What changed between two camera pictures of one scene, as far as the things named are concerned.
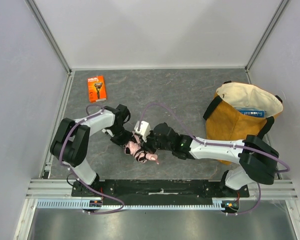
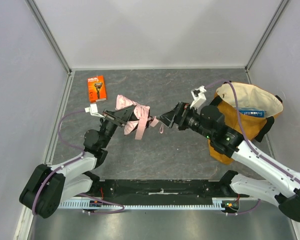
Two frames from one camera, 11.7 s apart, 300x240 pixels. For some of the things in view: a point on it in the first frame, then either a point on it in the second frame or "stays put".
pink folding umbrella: x=134 y=148 -> x=142 y=113
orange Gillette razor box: x=96 y=89 stays put
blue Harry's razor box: x=251 y=111 stays put
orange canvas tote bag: x=240 y=110 stays put
